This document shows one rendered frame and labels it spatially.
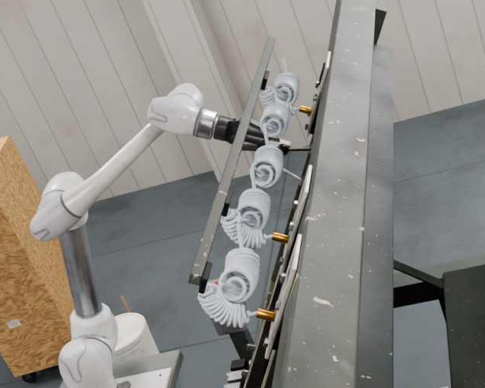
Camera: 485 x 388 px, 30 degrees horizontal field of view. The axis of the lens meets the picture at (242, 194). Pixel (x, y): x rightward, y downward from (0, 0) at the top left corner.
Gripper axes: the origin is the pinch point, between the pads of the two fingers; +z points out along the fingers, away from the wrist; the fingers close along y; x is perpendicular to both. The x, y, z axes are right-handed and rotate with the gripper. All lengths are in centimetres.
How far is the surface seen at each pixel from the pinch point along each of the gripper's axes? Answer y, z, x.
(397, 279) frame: 55, 55, -25
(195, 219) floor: 207, -35, -253
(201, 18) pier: 91, -64, -309
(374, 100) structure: -29.9, 21.5, 18.4
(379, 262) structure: -30, 23, 94
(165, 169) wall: 216, -69, -320
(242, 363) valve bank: 88, 8, 4
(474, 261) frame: 40, 78, -26
